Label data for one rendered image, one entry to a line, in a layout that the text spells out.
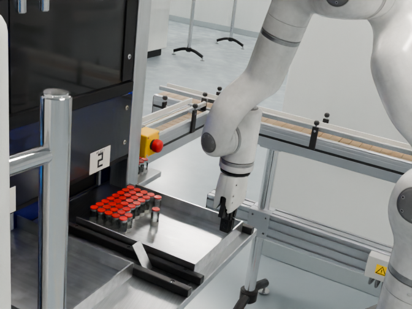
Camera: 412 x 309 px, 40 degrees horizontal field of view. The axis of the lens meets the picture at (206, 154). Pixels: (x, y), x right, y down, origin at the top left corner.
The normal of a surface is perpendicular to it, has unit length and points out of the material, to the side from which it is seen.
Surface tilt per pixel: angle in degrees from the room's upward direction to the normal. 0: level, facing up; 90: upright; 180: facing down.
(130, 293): 0
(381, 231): 90
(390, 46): 49
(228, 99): 54
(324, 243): 90
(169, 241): 0
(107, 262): 90
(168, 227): 0
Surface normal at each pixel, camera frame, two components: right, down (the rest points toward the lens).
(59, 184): 0.56, 0.36
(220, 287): 0.11, -0.92
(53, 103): 0.07, 0.37
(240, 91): -0.24, -0.43
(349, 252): -0.47, 0.27
